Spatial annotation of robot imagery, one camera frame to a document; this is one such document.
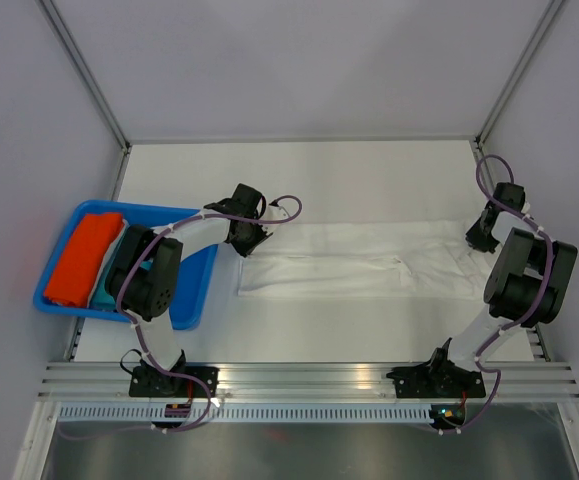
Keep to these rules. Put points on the teal rolled t-shirt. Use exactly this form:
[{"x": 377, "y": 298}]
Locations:
[{"x": 101, "y": 300}]

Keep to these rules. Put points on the orange rolled t-shirt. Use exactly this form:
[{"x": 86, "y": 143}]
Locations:
[{"x": 77, "y": 270}]

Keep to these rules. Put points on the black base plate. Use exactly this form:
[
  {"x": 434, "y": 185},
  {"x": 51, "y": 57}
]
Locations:
[
  {"x": 436, "y": 379},
  {"x": 147, "y": 382}
]

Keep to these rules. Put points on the white slotted cable duct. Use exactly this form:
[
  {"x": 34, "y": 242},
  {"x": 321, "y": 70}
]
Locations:
[{"x": 252, "y": 413}]

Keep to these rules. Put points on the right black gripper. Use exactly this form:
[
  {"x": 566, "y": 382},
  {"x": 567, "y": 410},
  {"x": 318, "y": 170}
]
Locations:
[{"x": 473, "y": 238}]

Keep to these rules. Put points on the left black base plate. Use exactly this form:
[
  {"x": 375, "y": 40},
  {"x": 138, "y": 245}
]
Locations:
[{"x": 147, "y": 382}]

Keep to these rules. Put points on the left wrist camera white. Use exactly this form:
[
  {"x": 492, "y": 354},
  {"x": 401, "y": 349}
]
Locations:
[{"x": 275, "y": 213}]

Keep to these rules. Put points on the aluminium frame post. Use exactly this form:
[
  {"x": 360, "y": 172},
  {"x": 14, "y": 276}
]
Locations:
[
  {"x": 537, "y": 38},
  {"x": 75, "y": 56}
]

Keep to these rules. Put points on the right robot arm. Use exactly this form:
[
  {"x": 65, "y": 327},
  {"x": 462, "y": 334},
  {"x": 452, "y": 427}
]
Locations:
[{"x": 528, "y": 281}]

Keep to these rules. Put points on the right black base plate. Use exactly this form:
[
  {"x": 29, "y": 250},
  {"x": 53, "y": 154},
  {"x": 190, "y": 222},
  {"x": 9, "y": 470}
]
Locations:
[{"x": 436, "y": 379}]

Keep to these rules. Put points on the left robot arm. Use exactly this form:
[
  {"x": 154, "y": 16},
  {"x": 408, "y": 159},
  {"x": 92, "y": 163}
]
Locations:
[{"x": 143, "y": 275}]

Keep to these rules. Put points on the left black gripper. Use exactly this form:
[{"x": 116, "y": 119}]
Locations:
[{"x": 245, "y": 251}]

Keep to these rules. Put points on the aluminium mounting rail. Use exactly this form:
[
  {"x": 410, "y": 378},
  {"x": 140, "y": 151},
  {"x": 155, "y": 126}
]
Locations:
[{"x": 521, "y": 382}]

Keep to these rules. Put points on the right aluminium frame post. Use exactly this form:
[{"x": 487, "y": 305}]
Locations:
[{"x": 537, "y": 38}]

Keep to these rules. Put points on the left aluminium frame post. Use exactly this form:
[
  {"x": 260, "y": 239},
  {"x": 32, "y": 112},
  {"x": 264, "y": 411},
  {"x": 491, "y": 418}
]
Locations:
[{"x": 75, "y": 56}]

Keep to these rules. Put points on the white t-shirt with robot print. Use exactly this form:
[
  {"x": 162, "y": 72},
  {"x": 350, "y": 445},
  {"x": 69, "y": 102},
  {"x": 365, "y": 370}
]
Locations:
[{"x": 427, "y": 259}]

